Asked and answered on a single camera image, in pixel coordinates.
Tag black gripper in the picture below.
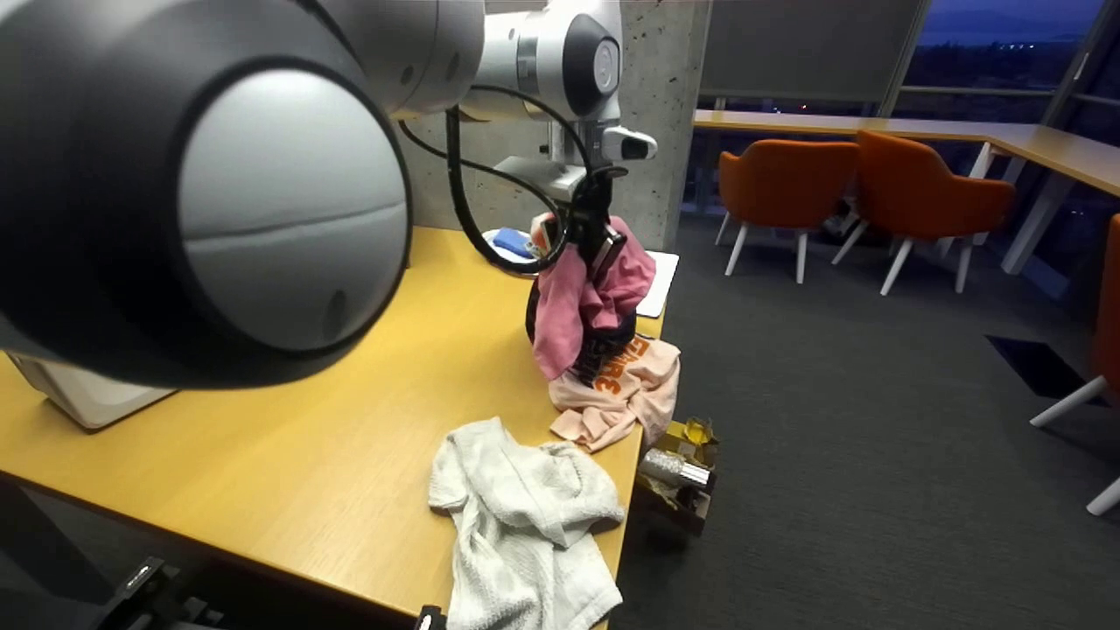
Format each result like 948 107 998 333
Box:
567 168 627 282

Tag pink shirt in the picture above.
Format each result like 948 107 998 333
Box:
527 209 660 384

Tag peach shirt with print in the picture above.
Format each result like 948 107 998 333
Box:
544 337 687 454

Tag white grey shirt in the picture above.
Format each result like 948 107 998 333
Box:
423 415 628 630

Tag white paper sheet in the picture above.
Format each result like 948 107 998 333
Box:
632 246 683 323

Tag blue sponge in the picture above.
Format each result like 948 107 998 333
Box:
490 229 540 263

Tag orange chair white legs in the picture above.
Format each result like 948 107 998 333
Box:
714 138 868 288
1030 215 1120 522
830 126 1019 302

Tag yellow bag with can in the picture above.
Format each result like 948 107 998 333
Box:
632 412 719 553

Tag long wooden desk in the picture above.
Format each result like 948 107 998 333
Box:
690 106 1120 279

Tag white plastic box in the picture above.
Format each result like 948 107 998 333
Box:
4 348 179 435

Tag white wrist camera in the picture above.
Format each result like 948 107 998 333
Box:
598 123 660 168

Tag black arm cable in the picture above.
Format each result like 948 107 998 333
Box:
394 82 603 279

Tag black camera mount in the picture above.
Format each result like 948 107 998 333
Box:
89 561 225 630

